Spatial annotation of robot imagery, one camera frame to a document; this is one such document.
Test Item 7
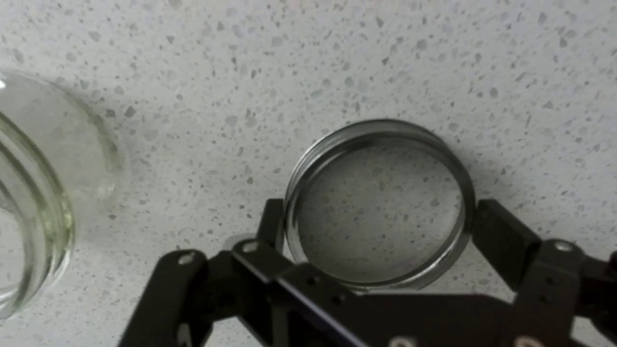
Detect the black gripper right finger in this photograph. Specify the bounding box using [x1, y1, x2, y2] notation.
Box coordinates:
[472, 199, 617, 347]

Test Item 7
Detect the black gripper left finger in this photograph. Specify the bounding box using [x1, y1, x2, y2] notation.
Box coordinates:
[117, 197, 362, 347]

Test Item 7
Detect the silver mason jar lid ring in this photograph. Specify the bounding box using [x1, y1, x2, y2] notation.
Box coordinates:
[281, 118, 478, 291]

